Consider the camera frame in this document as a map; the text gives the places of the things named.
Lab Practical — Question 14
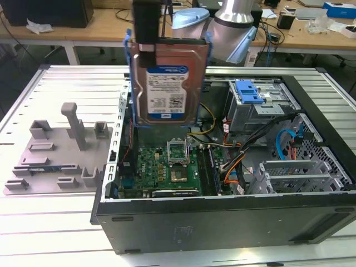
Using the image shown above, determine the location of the blue data wire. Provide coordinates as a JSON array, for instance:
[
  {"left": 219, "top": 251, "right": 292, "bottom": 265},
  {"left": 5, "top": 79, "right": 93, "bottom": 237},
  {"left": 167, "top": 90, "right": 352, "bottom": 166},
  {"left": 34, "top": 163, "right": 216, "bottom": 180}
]
[{"left": 276, "top": 122, "right": 306, "bottom": 162}]

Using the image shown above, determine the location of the green motherboard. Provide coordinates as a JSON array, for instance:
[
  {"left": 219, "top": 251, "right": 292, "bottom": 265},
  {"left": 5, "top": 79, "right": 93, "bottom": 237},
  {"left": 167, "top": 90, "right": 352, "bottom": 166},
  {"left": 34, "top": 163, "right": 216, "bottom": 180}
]
[{"left": 118, "top": 144, "right": 224, "bottom": 199}]

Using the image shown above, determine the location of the grey flat box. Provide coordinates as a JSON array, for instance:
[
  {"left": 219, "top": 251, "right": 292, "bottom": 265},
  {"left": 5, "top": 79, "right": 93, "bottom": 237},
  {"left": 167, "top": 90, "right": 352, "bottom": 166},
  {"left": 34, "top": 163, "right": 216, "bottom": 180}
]
[{"left": 294, "top": 7, "right": 329, "bottom": 21}]

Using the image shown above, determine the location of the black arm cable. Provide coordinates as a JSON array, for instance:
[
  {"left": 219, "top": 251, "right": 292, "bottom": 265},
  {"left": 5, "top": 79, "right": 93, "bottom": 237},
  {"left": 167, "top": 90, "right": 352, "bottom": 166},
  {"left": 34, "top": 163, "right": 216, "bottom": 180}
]
[{"left": 162, "top": 0, "right": 168, "bottom": 38}]

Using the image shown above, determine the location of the large black box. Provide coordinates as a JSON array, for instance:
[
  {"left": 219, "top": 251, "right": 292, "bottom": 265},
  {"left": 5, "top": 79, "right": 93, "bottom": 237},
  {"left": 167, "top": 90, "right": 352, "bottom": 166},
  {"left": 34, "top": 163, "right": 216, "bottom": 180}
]
[{"left": 1, "top": 0, "right": 95, "bottom": 29}]

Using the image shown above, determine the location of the CPU socket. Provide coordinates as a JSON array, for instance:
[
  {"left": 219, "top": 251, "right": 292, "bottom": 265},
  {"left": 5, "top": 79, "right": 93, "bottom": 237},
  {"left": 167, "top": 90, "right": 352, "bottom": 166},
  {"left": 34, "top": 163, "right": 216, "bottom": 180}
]
[{"left": 167, "top": 165, "right": 191, "bottom": 185}]

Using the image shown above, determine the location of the black desk cable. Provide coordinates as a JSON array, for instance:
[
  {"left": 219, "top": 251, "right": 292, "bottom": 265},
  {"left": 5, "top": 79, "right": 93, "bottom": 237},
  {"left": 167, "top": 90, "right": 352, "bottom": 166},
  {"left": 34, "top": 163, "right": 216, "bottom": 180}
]
[{"left": 115, "top": 7, "right": 135, "bottom": 23}]

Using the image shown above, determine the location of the grey metal disk bay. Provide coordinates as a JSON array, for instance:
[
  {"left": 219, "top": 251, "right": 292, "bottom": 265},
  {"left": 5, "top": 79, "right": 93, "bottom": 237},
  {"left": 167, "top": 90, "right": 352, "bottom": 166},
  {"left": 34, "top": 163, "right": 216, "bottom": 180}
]
[{"left": 258, "top": 159, "right": 352, "bottom": 195}]

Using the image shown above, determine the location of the wooden desk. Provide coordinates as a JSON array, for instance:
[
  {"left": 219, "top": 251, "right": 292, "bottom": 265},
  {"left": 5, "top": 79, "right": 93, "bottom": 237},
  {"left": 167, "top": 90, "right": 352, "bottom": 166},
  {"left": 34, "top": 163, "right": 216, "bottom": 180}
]
[{"left": 0, "top": 0, "right": 356, "bottom": 67}]

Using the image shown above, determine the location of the blue plastic drive latch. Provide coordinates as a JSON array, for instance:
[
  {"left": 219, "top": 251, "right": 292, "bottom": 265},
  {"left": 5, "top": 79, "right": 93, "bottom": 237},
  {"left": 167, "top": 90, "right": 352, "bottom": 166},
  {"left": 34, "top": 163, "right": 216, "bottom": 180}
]
[{"left": 234, "top": 80, "right": 264, "bottom": 106}]

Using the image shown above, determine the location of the orange wire bundle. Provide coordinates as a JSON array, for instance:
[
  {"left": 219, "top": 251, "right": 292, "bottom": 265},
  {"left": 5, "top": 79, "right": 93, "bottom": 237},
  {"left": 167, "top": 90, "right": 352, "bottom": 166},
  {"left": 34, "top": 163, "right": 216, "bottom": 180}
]
[{"left": 222, "top": 166, "right": 243, "bottom": 186}]

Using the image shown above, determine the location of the orange red power wire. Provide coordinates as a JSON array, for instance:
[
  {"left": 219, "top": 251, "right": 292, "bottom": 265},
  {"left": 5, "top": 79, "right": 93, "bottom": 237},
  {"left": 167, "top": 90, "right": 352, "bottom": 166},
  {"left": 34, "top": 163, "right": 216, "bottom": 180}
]
[{"left": 288, "top": 136, "right": 305, "bottom": 161}]

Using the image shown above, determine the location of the black open PC case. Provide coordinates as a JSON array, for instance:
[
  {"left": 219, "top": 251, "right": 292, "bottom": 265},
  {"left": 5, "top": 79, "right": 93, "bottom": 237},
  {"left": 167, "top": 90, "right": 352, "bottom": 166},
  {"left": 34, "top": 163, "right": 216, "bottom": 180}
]
[{"left": 90, "top": 66, "right": 356, "bottom": 255}]

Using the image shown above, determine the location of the small black box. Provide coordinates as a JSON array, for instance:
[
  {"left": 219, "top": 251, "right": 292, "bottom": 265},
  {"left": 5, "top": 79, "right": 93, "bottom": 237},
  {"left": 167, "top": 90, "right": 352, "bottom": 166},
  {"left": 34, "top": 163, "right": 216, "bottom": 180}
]
[{"left": 276, "top": 12, "right": 296, "bottom": 30}]

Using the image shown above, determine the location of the locking lever wire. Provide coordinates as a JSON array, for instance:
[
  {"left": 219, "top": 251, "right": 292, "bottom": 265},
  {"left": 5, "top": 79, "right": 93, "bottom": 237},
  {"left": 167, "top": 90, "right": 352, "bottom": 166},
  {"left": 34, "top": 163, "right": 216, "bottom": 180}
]
[{"left": 186, "top": 137, "right": 193, "bottom": 169}]

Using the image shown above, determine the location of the black case fan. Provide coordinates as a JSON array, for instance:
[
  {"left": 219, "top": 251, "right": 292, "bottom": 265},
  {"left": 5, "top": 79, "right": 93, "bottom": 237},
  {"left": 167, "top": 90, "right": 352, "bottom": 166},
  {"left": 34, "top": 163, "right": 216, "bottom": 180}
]
[{"left": 118, "top": 122, "right": 139, "bottom": 179}]

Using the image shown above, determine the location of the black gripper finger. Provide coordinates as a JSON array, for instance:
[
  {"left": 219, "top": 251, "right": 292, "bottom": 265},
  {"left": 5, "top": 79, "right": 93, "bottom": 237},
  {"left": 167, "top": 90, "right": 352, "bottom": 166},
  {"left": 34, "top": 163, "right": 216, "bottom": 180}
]
[{"left": 132, "top": 0, "right": 162, "bottom": 67}]

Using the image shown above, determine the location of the metal socket cover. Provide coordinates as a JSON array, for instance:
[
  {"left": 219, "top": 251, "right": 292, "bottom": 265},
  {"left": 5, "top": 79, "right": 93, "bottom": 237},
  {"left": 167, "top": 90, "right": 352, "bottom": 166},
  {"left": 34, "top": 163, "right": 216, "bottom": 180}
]
[{"left": 166, "top": 140, "right": 189, "bottom": 166}]

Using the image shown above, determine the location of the hard disk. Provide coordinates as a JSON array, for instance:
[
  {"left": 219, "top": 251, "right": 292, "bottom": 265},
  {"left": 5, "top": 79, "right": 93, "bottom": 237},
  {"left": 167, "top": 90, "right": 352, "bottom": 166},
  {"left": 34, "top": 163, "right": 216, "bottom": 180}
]
[{"left": 122, "top": 27, "right": 214, "bottom": 129}]

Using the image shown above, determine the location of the RAM stick on rack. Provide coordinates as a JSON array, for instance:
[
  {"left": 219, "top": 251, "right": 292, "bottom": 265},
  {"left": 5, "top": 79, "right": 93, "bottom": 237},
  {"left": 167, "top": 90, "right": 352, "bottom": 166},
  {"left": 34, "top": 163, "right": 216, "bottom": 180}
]
[{"left": 28, "top": 166, "right": 63, "bottom": 174}]

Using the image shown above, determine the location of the grey metal drive cage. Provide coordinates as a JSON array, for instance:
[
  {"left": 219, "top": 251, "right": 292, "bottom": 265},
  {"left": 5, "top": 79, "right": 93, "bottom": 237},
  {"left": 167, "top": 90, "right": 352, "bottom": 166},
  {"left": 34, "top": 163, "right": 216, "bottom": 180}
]
[{"left": 226, "top": 79, "right": 301, "bottom": 135}]

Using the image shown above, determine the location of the crumpled white plastic bag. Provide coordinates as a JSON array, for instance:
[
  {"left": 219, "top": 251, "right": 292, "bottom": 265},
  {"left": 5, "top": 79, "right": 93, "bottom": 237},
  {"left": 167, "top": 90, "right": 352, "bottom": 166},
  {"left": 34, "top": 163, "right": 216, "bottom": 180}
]
[{"left": 26, "top": 18, "right": 54, "bottom": 36}]

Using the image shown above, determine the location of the black graphics card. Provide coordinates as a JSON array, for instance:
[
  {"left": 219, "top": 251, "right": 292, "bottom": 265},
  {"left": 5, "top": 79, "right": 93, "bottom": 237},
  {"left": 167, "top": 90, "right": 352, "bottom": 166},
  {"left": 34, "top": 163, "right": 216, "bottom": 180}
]
[{"left": 151, "top": 189, "right": 200, "bottom": 199}]

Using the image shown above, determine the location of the small white box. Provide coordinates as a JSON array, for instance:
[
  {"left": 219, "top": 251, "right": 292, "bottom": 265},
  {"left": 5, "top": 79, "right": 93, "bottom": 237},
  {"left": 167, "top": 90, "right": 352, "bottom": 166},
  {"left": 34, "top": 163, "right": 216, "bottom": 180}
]
[{"left": 341, "top": 24, "right": 356, "bottom": 38}]

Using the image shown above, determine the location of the red wire with labels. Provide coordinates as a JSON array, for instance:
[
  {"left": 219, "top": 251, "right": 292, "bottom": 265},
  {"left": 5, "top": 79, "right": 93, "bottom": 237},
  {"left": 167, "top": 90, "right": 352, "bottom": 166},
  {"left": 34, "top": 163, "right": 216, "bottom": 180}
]
[{"left": 222, "top": 118, "right": 243, "bottom": 148}]

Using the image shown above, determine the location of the blue cardboard box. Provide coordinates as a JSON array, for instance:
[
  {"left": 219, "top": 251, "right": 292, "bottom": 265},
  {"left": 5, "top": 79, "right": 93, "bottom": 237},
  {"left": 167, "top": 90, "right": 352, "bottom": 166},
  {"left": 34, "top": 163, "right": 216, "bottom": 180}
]
[{"left": 322, "top": 1, "right": 356, "bottom": 19}]

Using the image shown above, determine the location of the grey parts rack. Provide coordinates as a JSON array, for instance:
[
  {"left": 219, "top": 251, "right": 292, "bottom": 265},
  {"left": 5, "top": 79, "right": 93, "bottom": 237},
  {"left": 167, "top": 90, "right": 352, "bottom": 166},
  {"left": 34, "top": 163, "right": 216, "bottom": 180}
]
[{"left": 2, "top": 102, "right": 115, "bottom": 197}]

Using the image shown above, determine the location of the clear plastic bag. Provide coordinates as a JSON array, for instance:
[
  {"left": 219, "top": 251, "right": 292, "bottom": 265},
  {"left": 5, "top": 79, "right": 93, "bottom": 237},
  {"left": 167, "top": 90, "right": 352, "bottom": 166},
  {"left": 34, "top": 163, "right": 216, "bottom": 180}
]
[{"left": 305, "top": 12, "right": 347, "bottom": 34}]

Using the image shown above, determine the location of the grey power supply unit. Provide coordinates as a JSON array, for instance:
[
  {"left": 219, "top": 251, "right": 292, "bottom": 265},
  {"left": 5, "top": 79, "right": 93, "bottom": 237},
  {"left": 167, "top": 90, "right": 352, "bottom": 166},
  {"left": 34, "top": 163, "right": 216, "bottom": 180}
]
[{"left": 130, "top": 122, "right": 190, "bottom": 140}]

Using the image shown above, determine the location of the yellow wire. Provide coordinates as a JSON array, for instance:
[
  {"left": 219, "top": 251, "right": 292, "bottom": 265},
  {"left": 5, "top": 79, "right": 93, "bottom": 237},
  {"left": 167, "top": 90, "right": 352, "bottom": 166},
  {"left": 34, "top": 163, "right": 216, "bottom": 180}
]
[{"left": 186, "top": 102, "right": 217, "bottom": 137}]

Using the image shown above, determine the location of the blue installed RAM stick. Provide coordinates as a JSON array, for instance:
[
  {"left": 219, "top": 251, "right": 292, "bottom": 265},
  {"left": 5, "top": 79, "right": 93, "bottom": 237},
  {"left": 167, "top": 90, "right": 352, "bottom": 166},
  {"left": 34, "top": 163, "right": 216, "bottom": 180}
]
[{"left": 207, "top": 146, "right": 224, "bottom": 193}]

